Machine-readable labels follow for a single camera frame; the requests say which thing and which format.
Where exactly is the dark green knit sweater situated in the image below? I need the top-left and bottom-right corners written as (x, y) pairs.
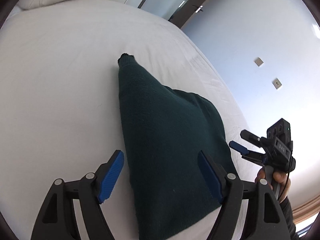
top-left (118, 54), bottom-right (235, 239)

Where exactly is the black sleeved right forearm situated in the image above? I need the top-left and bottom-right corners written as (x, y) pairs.
top-left (279, 197), bottom-right (299, 240)

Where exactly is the white bed mattress sheet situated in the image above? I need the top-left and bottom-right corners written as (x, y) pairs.
top-left (1, 0), bottom-right (247, 239)

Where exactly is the dark brown door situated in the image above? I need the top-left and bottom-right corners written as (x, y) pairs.
top-left (169, 0), bottom-right (208, 29)

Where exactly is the metal door handle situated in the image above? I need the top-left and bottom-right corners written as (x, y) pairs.
top-left (192, 5), bottom-right (203, 13)

